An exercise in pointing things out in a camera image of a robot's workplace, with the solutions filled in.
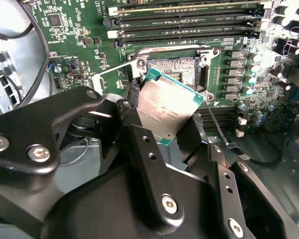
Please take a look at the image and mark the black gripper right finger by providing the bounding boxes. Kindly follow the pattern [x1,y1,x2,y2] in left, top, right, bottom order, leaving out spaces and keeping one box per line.
[176,114,289,239]

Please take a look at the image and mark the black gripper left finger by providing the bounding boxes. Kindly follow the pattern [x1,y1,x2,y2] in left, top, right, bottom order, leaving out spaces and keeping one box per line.
[0,81,186,228]

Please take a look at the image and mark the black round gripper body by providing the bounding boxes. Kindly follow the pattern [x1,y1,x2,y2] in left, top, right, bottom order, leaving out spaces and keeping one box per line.
[41,163,225,239]

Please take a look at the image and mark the metal locking lever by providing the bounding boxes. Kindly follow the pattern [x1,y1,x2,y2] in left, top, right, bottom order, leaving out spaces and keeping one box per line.
[203,99,236,150]
[126,44,216,62]

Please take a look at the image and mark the silver CPU green rim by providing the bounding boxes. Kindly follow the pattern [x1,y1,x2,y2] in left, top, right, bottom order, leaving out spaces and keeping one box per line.
[138,66,206,146]

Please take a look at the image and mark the metal socket cover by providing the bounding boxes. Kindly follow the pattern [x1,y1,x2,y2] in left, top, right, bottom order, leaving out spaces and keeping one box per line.
[91,59,149,97]

